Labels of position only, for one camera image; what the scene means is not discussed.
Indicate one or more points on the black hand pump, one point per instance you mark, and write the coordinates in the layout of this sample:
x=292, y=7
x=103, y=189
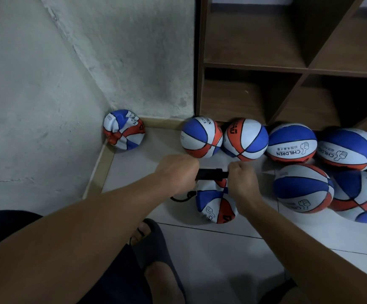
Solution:
x=212, y=174

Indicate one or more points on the person's right forearm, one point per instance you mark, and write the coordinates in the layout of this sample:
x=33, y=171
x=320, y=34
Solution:
x=316, y=262

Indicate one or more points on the person's left hand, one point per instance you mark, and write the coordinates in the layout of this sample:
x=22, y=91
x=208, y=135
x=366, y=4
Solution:
x=177, y=175

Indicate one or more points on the black sandal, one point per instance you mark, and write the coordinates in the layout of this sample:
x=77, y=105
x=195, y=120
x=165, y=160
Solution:
x=155, y=247
x=269, y=293

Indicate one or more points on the person's right hand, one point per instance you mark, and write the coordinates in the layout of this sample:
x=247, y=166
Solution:
x=245, y=185

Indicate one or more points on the person's left foot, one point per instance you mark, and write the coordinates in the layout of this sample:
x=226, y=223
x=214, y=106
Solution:
x=164, y=285

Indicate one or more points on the person's left forearm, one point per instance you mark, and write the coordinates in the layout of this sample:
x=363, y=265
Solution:
x=57, y=250

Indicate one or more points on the brown wooden cubby shelf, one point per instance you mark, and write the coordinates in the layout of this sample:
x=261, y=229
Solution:
x=253, y=41

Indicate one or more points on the beige baseboard strip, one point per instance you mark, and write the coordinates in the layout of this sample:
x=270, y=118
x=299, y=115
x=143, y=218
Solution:
x=164, y=123
x=100, y=171

